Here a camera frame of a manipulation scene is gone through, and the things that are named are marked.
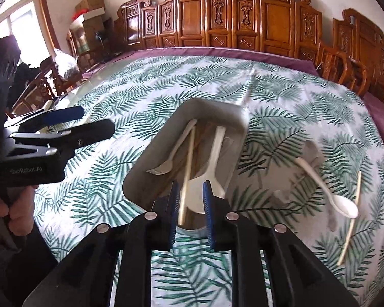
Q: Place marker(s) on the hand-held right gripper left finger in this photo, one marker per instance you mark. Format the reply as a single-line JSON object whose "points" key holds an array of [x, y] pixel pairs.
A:
{"points": [[174, 217]]}

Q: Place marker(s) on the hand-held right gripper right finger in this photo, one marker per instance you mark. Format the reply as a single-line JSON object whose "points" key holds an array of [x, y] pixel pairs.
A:
{"points": [[209, 217]]}

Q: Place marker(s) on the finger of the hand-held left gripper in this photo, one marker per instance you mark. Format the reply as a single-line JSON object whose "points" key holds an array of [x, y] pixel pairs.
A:
{"points": [[64, 115], [89, 131]]}

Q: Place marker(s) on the beige chopstick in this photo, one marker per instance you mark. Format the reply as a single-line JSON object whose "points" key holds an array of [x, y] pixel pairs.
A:
{"points": [[355, 204], [188, 166]]}

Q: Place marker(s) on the white plastic spoon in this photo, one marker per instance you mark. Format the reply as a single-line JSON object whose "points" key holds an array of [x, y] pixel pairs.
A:
{"points": [[216, 153], [342, 204]]}

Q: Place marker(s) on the beige plastic fork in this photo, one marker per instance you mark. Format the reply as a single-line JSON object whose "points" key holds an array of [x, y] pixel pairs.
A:
{"points": [[176, 152]]}

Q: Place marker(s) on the rectangular metal tray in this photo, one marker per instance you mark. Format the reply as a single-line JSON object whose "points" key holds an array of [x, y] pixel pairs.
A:
{"points": [[166, 140]]}

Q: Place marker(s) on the person's left forearm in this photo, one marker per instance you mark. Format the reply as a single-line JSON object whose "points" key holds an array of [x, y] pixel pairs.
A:
{"points": [[19, 271]]}

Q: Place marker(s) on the person's left hand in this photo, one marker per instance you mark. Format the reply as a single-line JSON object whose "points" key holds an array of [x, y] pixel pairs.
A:
{"points": [[20, 208]]}

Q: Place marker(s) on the dark wooden chair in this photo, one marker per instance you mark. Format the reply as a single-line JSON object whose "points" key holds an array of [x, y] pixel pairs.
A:
{"points": [[48, 86]]}

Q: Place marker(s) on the white plastic bag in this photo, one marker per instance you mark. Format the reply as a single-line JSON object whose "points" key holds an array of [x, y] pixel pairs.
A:
{"points": [[65, 65]]}

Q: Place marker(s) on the black bag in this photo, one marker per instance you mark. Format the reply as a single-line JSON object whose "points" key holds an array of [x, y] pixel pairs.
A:
{"points": [[27, 80]]}

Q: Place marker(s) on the carved wooden armchair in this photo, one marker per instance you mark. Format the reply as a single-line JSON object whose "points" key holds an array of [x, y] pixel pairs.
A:
{"points": [[364, 44], [71, 43]]}

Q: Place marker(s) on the large brown cardboard box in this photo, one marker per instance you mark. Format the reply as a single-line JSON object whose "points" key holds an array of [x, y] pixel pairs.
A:
{"points": [[96, 35]]}

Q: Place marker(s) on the white box with red flowers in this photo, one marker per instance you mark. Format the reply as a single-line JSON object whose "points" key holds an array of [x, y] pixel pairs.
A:
{"points": [[88, 14]]}

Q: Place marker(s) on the wooden framed glass door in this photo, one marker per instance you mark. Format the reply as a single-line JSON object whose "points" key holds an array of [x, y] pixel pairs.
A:
{"points": [[25, 16]]}

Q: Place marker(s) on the purple sofa cushion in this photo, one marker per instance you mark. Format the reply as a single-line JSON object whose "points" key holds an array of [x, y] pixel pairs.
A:
{"points": [[211, 51]]}

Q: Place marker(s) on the carved wooden sofa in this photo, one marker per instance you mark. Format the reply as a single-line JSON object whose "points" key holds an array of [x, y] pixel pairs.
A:
{"points": [[275, 19]]}

